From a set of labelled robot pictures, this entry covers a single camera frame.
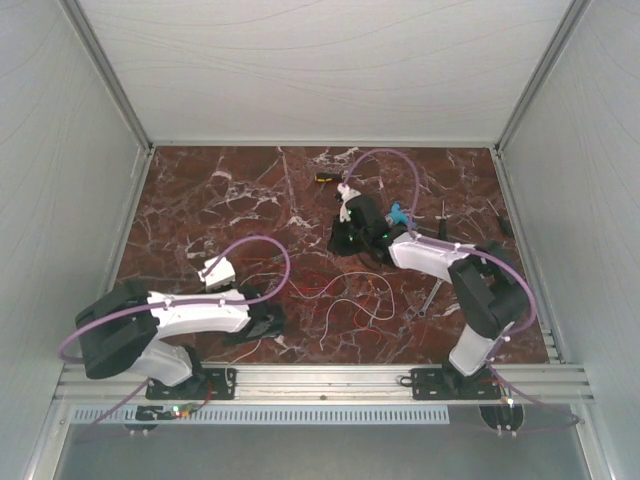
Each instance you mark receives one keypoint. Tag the black handle screwdriver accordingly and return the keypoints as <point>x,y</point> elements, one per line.
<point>442,226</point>

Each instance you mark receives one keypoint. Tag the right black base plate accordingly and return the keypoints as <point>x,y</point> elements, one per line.
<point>446,383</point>

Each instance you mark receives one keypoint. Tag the aluminium front rail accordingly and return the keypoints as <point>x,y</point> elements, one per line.
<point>336,384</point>

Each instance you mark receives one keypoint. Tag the black screwdriver far right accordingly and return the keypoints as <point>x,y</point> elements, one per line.
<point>503,222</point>

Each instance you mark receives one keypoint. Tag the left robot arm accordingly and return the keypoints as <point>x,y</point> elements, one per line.
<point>137,342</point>

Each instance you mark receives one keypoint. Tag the silver wrench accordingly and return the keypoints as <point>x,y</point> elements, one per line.
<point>423,310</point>

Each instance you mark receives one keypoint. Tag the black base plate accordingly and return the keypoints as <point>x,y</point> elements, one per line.
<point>446,383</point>
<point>212,383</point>

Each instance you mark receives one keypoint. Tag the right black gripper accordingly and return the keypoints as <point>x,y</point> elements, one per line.
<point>335,245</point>

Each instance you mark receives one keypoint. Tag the slotted grey cable duct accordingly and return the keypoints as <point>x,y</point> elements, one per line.
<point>270,415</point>

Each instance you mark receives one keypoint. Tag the yellow black screwdriver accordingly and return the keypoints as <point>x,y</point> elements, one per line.
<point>325,177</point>

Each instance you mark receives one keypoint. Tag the blue plastic tool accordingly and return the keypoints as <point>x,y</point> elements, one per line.
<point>397,216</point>

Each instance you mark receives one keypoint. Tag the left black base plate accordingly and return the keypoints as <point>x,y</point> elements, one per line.
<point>212,383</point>

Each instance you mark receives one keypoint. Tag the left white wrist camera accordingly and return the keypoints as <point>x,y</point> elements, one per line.
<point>217,272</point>

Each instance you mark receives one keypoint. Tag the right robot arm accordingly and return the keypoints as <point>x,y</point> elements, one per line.
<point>492,297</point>

